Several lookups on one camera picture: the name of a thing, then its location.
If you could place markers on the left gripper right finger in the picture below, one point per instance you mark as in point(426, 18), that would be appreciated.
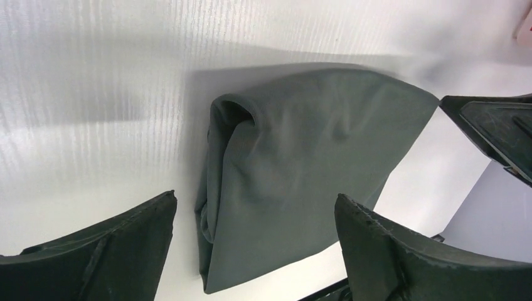
point(387, 261)

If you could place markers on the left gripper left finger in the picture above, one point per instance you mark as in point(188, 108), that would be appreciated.
point(120, 258)

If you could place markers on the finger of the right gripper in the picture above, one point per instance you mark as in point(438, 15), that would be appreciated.
point(500, 127)

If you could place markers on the dark grey t-shirt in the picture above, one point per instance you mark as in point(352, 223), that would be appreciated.
point(280, 152)

